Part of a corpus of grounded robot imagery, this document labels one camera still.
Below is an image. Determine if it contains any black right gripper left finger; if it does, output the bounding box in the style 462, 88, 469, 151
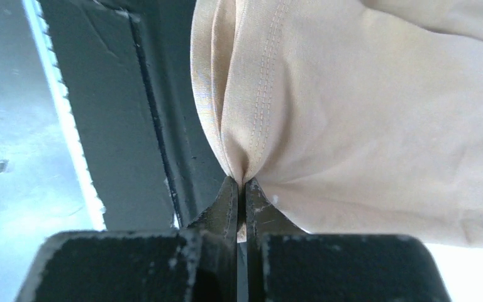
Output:
16, 177, 238, 301

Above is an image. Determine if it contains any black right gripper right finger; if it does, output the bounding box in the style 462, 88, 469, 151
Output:
245, 179, 450, 301

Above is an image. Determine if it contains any beige t shirt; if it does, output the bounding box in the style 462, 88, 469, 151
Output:
190, 1, 483, 247

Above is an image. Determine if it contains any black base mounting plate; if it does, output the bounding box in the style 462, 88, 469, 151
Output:
35, 1, 225, 230

